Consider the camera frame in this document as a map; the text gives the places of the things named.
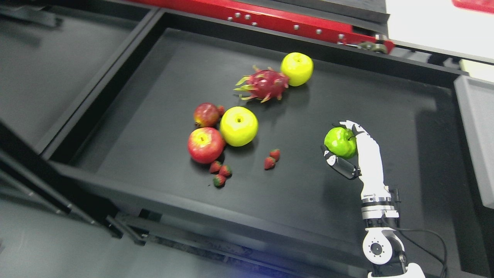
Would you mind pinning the yellow apple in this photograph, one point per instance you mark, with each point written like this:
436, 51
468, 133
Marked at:
298, 67
238, 126

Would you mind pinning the black shelf tray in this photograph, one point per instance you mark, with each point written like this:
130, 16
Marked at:
130, 146

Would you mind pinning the strawberry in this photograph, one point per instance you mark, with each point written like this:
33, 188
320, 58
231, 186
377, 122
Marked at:
215, 167
269, 163
275, 154
225, 170
219, 181

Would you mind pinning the grey box edge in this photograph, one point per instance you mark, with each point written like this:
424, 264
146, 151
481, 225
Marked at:
475, 99

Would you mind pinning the green apple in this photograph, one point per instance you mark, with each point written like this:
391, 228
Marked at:
341, 142

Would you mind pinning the large red apple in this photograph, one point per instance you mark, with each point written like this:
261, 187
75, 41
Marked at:
205, 145

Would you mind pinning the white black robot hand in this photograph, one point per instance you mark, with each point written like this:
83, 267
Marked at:
369, 169

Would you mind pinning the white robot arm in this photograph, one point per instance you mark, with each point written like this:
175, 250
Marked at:
381, 246

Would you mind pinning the red dragon fruit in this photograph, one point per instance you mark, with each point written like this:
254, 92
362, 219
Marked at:
263, 85

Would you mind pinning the red metal beam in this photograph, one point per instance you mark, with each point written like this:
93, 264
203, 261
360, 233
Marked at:
275, 19

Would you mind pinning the yellow apple far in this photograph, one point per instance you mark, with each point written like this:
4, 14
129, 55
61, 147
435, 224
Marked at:
298, 67

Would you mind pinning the yellow apple near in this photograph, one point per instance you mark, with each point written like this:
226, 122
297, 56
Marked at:
238, 126

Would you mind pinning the small red apple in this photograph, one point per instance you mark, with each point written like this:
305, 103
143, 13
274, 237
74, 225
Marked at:
206, 115

